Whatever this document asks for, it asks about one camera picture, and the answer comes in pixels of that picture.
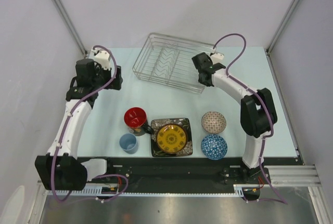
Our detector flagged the red patterned white bowl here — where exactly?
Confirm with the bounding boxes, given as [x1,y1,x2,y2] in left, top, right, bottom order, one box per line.
[201,111,227,134]

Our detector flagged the light blue plastic cup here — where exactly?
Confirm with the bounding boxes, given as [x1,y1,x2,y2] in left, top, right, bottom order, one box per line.
[119,133,138,154]

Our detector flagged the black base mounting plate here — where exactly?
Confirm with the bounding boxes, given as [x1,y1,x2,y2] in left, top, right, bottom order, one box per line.
[71,157,304,194]

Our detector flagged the left slotted cable duct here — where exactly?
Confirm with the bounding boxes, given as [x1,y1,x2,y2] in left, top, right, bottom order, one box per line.
[48,183,123,196]

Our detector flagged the yellow patterned round plate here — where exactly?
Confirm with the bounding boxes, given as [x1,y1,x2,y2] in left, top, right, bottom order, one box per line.
[156,124,188,154]

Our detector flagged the steel wire dish rack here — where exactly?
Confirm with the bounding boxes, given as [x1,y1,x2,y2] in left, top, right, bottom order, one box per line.
[132,32,213,94]

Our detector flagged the aluminium frame rail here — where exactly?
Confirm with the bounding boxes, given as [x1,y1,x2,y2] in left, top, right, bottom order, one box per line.
[266,165,321,187]

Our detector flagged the slotted cable duct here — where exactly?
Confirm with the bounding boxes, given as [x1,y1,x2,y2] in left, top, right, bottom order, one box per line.
[233,184,261,199]
[48,183,123,196]

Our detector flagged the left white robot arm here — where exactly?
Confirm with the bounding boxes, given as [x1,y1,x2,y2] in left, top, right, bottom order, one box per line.
[34,59,123,191]

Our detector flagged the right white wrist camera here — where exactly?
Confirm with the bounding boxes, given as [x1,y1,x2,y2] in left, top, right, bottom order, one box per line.
[210,51,224,64]

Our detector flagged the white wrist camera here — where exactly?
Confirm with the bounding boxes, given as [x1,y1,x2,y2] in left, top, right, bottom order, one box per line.
[210,51,224,64]
[89,48,111,71]

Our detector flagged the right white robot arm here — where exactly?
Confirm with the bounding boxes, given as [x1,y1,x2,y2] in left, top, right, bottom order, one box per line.
[192,52,277,183]

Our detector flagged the black floral square plate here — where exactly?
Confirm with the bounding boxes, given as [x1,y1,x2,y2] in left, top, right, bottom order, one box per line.
[151,118,193,157]

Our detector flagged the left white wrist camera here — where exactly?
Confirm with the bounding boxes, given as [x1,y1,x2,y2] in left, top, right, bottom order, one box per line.
[89,48,111,71]

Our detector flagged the red and black mug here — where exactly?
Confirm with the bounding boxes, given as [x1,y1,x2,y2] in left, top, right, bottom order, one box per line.
[124,107,155,136]

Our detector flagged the blue triangle patterned bowl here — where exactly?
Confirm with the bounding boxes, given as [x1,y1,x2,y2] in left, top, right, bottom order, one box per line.
[201,134,228,161]

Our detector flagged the right slotted cable duct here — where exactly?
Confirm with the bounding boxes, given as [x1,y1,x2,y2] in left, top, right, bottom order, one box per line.
[233,184,261,199]

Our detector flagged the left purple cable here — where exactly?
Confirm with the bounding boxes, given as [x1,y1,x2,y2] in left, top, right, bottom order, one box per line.
[50,44,129,204]

